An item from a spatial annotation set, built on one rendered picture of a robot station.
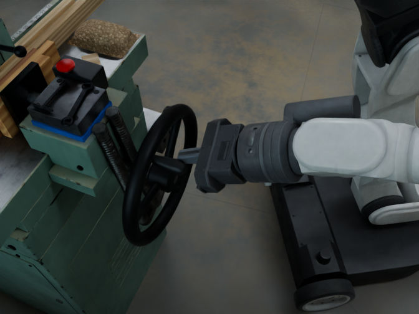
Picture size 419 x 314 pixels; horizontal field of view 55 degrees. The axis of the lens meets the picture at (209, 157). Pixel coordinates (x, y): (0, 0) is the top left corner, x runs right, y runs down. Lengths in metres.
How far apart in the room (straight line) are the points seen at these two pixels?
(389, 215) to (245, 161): 0.93
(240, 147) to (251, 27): 2.01
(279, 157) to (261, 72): 1.71
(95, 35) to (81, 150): 0.33
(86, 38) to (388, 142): 0.68
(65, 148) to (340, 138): 0.44
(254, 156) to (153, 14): 2.16
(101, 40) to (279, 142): 0.52
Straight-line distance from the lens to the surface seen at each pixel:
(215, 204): 1.69
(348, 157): 0.48
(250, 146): 0.55
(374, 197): 1.41
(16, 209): 0.75
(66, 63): 0.72
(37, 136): 0.73
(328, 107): 0.54
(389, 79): 0.91
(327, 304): 1.55
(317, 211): 1.51
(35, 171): 0.75
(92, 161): 0.70
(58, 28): 0.97
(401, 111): 1.07
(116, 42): 0.92
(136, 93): 0.99
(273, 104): 2.07
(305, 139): 0.50
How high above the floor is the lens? 1.47
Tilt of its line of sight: 53 degrees down
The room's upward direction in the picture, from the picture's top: straight up
